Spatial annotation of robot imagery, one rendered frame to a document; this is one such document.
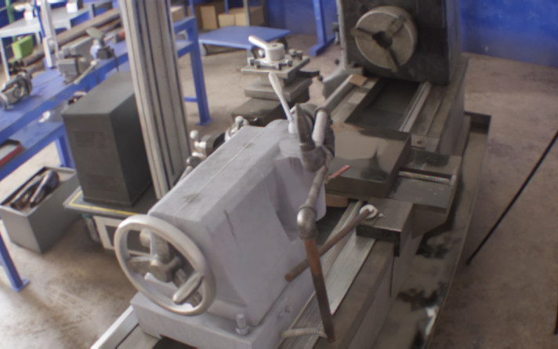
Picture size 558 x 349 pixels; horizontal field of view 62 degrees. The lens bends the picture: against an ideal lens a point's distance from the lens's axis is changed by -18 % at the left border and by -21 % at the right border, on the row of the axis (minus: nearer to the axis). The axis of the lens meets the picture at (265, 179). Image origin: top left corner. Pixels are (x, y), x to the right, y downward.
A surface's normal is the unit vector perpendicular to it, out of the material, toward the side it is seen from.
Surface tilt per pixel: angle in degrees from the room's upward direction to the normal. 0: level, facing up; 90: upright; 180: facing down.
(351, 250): 0
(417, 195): 0
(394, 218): 0
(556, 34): 90
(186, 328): 90
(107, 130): 90
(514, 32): 90
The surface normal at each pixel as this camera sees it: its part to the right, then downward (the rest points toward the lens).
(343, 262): -0.11, -0.86
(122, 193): -0.32, 0.51
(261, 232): 0.79, -0.15
